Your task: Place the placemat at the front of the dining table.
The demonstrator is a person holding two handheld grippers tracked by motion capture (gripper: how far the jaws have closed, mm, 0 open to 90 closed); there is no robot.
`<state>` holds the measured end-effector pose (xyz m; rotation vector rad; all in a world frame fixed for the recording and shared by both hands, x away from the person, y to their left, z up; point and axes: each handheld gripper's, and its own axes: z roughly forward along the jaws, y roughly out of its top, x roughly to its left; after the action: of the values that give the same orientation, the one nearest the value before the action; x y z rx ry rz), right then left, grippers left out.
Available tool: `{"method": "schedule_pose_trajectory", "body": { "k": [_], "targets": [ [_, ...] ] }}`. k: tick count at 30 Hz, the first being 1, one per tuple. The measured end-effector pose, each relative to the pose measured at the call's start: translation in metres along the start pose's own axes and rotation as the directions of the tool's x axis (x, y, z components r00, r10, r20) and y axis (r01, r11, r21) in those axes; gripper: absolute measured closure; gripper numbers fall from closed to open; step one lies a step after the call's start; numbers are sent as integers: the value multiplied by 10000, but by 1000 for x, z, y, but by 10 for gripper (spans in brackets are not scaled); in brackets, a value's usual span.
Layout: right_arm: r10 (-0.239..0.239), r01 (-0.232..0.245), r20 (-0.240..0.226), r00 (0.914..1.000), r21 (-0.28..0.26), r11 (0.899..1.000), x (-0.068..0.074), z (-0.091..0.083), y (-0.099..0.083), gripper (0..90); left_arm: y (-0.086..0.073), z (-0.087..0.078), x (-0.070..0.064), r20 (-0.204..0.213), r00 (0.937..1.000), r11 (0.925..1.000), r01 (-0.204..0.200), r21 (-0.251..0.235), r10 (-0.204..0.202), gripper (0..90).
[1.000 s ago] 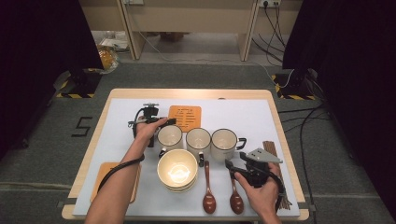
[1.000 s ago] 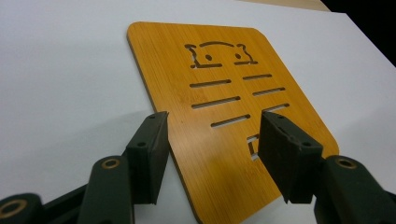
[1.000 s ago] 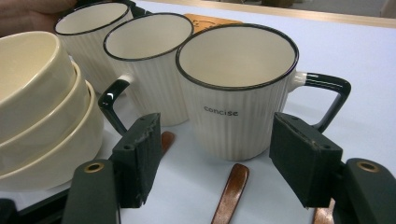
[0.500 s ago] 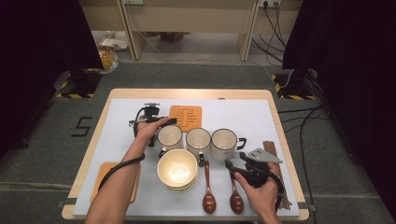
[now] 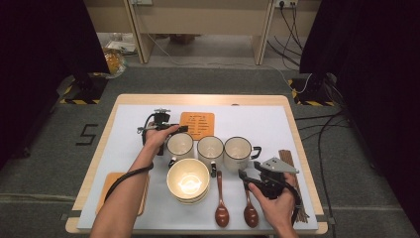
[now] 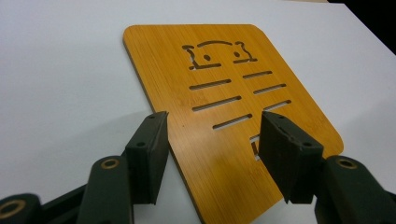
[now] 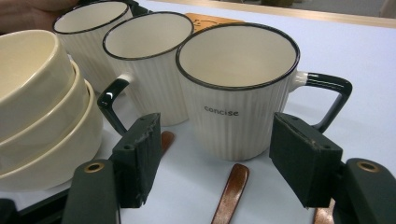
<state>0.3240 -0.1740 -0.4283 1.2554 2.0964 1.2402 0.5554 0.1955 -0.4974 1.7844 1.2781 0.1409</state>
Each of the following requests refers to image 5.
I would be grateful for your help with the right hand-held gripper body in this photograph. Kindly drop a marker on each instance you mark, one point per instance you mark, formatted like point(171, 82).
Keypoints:
point(272, 185)

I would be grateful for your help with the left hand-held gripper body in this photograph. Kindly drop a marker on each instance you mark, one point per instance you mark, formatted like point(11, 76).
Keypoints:
point(161, 119)

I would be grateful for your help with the carved wooden coaster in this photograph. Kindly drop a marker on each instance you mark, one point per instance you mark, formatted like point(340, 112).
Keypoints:
point(109, 185)
point(198, 125)

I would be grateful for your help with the bundle of wooden chopsticks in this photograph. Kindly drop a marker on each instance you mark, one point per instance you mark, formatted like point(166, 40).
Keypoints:
point(286, 157)

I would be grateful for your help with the brown wooden spoon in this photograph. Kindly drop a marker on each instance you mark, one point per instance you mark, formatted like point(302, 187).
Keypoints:
point(222, 214)
point(251, 214)

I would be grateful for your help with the person's left hand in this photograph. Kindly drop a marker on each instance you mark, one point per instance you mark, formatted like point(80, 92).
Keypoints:
point(157, 139)

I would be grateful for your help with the person's right hand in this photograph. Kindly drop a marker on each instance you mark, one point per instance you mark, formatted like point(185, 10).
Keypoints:
point(277, 211)

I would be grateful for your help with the cream mug with black rim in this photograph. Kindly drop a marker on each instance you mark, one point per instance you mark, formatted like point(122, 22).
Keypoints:
point(210, 148)
point(237, 150)
point(180, 145)

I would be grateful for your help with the white table mat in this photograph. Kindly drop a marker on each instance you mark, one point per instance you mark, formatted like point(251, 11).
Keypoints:
point(257, 122)

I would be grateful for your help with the grey table clamp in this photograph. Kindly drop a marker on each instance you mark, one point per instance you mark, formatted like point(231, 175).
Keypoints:
point(64, 217)
point(331, 220)

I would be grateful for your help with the clear bag with orange contents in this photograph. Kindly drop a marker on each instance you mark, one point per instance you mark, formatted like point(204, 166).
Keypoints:
point(114, 64)

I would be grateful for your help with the black stand base striped tape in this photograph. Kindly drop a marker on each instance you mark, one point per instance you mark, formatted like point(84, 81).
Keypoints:
point(312, 89)
point(85, 89)

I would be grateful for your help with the clear plastic packet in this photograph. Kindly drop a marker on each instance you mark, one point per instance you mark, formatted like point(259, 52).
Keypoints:
point(122, 45)

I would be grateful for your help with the beige wooden desk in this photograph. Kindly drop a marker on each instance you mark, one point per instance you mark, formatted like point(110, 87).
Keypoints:
point(204, 20)

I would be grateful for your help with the black curtain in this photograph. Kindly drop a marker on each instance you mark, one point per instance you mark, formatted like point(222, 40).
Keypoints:
point(379, 82)
point(39, 66)

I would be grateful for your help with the white wall socket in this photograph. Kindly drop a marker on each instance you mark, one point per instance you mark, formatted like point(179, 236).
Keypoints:
point(287, 3)

